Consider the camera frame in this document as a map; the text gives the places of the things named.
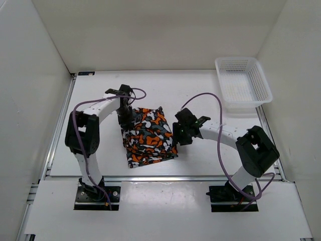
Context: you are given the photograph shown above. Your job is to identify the dark corner label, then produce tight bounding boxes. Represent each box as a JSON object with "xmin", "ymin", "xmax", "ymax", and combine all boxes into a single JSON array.
[{"xmin": 78, "ymin": 71, "xmax": 95, "ymax": 76}]

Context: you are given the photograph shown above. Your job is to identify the orange camouflage shorts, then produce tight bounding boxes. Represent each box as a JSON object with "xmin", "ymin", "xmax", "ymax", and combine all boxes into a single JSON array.
[{"xmin": 121, "ymin": 106, "xmax": 178, "ymax": 169}]

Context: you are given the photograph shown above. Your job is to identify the left aluminium rail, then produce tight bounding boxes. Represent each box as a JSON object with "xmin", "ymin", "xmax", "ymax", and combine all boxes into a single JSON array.
[{"xmin": 38, "ymin": 73, "xmax": 77, "ymax": 183}]

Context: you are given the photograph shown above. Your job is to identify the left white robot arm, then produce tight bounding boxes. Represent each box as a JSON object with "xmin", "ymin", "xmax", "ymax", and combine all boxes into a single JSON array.
[{"xmin": 65, "ymin": 84, "xmax": 133, "ymax": 201}]

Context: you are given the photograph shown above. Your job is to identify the front aluminium rail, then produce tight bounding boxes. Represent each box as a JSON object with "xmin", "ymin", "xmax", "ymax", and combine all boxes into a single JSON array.
[{"xmin": 47, "ymin": 175, "xmax": 229, "ymax": 182}]

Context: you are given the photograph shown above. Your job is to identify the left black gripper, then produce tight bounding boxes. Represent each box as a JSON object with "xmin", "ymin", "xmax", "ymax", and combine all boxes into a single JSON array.
[{"xmin": 115, "ymin": 105, "xmax": 134, "ymax": 132}]

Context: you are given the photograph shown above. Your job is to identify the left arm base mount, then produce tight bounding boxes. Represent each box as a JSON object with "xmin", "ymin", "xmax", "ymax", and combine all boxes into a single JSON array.
[{"xmin": 74, "ymin": 182, "xmax": 121, "ymax": 211}]

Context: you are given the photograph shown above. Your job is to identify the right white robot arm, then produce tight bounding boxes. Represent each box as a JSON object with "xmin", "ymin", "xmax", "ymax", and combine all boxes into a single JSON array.
[{"xmin": 173, "ymin": 108, "xmax": 280, "ymax": 201}]

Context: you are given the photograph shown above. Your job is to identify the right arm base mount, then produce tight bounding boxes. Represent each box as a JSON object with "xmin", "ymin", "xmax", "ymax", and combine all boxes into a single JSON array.
[{"xmin": 206, "ymin": 186, "xmax": 259, "ymax": 212}]

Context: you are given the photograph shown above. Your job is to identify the white plastic mesh basket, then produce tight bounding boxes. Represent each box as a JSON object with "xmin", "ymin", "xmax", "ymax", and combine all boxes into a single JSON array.
[{"xmin": 215, "ymin": 57, "xmax": 273, "ymax": 109}]

